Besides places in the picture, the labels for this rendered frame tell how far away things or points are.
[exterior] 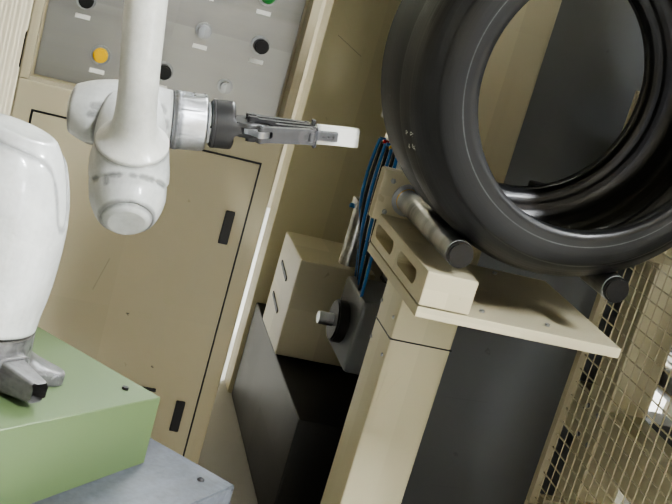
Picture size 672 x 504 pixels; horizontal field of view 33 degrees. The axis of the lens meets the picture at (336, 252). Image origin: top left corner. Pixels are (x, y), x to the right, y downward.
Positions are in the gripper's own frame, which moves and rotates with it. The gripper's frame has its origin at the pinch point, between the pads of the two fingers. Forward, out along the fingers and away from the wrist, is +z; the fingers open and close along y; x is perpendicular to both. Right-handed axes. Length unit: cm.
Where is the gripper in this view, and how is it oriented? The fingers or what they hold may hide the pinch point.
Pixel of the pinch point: (336, 135)
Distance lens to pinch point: 181.8
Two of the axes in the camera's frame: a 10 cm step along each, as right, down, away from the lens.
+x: -1.3, 9.5, 2.7
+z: 9.7, 0.8, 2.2
